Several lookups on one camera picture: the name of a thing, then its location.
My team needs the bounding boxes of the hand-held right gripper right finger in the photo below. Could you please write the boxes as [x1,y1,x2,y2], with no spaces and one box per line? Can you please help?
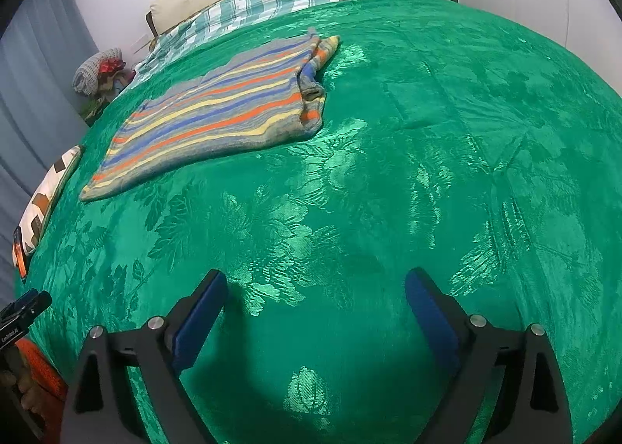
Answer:
[405,267,574,444]

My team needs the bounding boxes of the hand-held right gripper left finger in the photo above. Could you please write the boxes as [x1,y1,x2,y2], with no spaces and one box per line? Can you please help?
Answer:
[61,269,229,444]

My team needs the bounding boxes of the striped knit sweater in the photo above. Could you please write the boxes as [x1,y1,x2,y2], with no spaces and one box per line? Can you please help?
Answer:
[79,28,341,203]

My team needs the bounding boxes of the pile of assorted clothes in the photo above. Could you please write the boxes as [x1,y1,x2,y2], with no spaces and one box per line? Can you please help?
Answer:
[80,70,139,126]

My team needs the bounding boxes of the person's left hand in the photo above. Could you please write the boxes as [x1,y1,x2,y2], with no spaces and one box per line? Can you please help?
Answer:
[16,375,48,420]

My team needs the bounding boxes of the chevron patterned pillow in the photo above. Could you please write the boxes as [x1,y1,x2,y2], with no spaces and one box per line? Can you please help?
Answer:
[12,145,83,257]

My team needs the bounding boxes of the green patterned blanket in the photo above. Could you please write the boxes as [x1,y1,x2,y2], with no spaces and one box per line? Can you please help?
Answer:
[12,0,622,444]

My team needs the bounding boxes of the grey curtain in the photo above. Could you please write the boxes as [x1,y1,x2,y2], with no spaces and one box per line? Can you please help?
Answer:
[0,0,98,299]

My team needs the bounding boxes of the grey knit cloth bundle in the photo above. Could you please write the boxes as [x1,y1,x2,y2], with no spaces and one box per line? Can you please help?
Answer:
[73,49,124,96]

